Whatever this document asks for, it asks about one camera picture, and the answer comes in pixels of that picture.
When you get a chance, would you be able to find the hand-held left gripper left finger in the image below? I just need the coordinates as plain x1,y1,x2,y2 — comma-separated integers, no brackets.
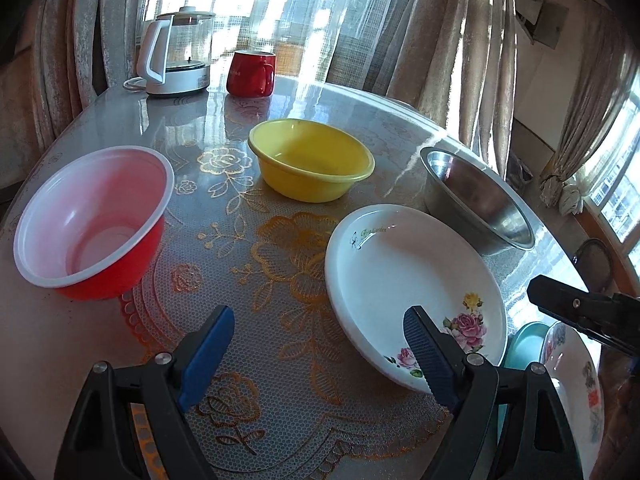
54,305,236,480

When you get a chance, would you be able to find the tied beige curtain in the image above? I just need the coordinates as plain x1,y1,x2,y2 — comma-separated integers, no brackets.
540,10,640,211

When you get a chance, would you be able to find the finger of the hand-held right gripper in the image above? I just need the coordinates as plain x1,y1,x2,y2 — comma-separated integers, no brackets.
527,275,615,331
567,319,640,357

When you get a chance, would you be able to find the red plastic bowl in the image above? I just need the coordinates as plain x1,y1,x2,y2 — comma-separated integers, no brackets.
13,146,175,302

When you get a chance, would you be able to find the teal plate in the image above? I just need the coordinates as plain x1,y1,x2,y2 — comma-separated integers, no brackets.
497,322,552,431

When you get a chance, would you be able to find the grey wall panel box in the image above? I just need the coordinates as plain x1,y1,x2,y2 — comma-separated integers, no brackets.
515,0,571,51

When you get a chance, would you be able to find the white glass electric kettle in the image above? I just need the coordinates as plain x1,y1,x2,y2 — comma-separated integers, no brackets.
136,6,217,97

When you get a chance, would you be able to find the yellow plastic bowl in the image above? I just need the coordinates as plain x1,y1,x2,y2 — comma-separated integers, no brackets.
248,118,376,204

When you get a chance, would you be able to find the side window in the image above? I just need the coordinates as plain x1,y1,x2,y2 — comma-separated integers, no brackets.
575,95,640,246

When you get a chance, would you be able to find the red mug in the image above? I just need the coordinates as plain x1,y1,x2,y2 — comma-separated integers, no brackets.
226,51,277,97

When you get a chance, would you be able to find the white sheer curtain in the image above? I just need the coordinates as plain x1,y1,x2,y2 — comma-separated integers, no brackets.
145,0,451,96

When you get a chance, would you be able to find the white floral plate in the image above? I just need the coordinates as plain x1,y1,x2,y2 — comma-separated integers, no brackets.
324,204,507,394

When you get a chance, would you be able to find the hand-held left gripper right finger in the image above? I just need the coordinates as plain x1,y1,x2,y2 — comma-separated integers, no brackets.
402,305,586,480

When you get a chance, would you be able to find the white patterned plate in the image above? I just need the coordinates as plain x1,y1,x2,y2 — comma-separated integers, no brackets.
542,322,606,476

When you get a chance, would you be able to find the stainless steel bowl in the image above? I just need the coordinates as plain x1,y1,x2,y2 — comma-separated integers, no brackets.
419,146,536,258

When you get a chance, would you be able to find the beige velvet curtain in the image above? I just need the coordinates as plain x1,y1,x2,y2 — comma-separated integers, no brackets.
360,0,521,176
20,0,151,151

